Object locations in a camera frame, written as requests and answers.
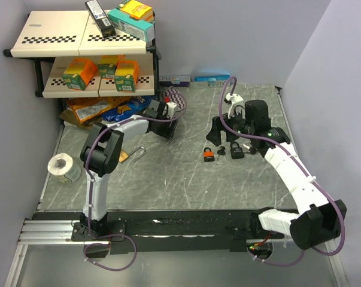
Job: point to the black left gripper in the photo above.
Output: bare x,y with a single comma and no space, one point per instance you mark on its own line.
168,133

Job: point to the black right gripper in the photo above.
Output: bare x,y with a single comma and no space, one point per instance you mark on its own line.
214,135

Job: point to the orange black padlock with keys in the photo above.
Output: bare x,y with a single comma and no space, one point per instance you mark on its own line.
209,155

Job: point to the large brass padlock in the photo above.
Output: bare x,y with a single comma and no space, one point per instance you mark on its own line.
136,154

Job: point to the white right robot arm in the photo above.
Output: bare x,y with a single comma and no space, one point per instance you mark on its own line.
318,218

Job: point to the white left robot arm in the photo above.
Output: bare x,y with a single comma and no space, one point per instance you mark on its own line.
101,152

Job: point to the purple striped sponge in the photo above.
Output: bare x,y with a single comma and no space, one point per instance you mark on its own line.
176,97

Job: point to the blue snack bag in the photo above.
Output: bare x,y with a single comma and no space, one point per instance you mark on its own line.
133,106

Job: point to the purple white toothpaste box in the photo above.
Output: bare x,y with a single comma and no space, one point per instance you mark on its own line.
174,80

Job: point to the blue white toothpaste box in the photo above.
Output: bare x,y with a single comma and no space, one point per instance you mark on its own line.
211,81

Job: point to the orange green box right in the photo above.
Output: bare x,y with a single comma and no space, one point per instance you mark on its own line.
126,75

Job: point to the orange green box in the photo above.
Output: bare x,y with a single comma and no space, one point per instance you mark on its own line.
108,65
126,75
79,73

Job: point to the orange snack bag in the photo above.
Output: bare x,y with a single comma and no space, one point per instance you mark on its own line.
87,108

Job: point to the orange green box middle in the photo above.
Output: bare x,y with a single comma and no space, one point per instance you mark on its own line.
108,65

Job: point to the teal white box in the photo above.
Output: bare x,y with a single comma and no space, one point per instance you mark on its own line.
138,28

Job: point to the orange green box left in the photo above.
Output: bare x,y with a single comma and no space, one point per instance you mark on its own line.
79,73

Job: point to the white tape roll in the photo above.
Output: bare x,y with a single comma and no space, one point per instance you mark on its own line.
63,168

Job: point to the cream black shelf rack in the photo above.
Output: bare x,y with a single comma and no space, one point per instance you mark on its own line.
52,39

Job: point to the black long box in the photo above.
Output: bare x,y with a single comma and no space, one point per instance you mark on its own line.
100,18

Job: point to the orange yellow top box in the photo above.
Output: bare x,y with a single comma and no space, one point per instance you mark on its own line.
137,10

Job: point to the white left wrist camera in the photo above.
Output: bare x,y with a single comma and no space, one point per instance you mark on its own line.
171,108

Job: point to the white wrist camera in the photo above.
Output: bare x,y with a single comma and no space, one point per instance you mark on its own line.
233,100
171,108

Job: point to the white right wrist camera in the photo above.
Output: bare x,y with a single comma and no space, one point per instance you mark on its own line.
233,100

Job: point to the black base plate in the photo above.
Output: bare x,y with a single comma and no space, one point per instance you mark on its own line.
183,230

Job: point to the aluminium frame rail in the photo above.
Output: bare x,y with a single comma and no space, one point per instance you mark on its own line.
46,232

